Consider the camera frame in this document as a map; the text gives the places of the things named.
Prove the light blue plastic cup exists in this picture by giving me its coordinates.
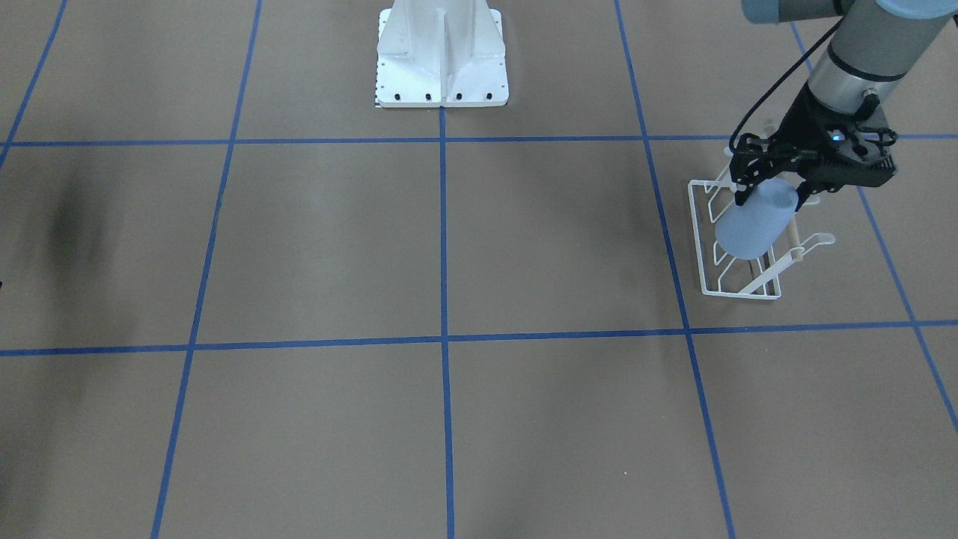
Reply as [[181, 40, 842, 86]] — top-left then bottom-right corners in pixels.
[[715, 177, 797, 260]]

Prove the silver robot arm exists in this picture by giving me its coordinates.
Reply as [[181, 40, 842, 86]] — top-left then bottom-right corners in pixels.
[[728, 1, 956, 206]]

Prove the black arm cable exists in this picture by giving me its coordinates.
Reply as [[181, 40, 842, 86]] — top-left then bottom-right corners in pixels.
[[727, 15, 846, 150]]

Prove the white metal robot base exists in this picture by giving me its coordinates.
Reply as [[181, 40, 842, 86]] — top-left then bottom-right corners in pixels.
[[374, 1, 510, 109]]

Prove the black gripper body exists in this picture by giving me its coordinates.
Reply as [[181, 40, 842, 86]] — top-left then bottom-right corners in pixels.
[[729, 86, 899, 193]]

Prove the white wire cup holder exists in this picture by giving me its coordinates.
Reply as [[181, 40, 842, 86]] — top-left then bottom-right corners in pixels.
[[686, 149, 836, 301]]

